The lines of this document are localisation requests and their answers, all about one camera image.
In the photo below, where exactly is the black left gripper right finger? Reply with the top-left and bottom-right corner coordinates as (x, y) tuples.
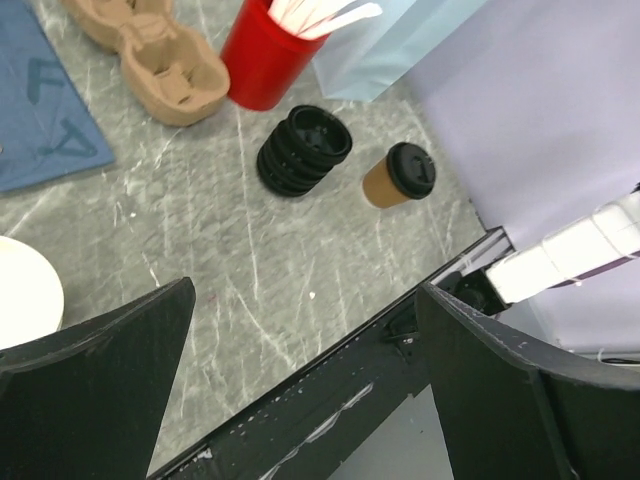
(416, 283), (639, 479)

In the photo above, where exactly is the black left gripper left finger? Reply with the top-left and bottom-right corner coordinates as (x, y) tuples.
(1, 277), (195, 479)

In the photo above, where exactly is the brown paper cup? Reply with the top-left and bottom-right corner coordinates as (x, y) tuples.
(362, 158), (409, 209)

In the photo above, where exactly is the black plastic cup lid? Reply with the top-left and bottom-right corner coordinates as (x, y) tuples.
(386, 142), (436, 200)

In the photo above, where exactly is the light blue paper bag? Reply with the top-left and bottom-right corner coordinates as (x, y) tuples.
(312, 0), (486, 102)

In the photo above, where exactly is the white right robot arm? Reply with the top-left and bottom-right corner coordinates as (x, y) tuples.
(486, 190), (639, 304)

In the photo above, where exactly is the stack of brown paper cups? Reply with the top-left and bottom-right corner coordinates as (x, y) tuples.
(1, 236), (64, 349)

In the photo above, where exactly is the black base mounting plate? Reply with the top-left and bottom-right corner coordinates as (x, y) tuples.
(149, 269), (506, 480)

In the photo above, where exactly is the blue alphabet cloth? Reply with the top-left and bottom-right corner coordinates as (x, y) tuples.
(1, 1), (115, 192)

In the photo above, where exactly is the stack of black lids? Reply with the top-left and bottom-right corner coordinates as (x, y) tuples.
(256, 104), (353, 198)

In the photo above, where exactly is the brown pulp cup carrier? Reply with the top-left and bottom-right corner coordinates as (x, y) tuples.
(63, 0), (230, 127)

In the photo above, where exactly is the red cup holder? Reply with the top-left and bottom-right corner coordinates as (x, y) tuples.
(221, 0), (328, 111)

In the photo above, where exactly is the aluminium frame rail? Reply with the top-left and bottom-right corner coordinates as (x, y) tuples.
(461, 227), (514, 275)

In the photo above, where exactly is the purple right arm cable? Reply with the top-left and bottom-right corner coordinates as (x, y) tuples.
(559, 249), (640, 289)

